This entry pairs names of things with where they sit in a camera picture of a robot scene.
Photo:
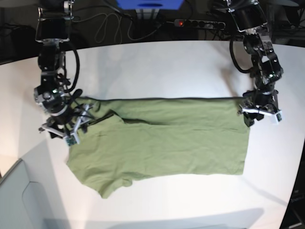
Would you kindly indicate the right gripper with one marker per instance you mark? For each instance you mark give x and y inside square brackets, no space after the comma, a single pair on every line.
[66,116]

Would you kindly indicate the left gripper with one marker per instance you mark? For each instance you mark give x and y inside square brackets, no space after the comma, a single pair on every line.
[260,103]

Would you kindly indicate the green T-shirt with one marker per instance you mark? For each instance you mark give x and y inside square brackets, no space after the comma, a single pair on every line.
[137,139]

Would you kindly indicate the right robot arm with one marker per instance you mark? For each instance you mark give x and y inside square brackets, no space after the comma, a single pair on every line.
[57,94]

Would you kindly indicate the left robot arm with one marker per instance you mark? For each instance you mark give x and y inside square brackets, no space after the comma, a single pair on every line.
[251,22]

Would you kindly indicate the grey panel at corner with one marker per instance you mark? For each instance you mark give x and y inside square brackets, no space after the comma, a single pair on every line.
[19,208]

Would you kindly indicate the black power strip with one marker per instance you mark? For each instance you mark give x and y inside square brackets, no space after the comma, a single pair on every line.
[200,24]

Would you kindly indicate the blue box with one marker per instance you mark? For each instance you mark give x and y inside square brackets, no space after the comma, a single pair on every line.
[150,4]

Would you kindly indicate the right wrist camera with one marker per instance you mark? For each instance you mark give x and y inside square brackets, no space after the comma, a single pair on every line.
[72,140]

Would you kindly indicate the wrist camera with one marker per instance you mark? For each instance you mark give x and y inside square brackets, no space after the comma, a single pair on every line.
[72,140]
[276,118]

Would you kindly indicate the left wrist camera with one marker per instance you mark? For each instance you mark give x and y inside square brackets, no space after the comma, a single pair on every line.
[276,118]

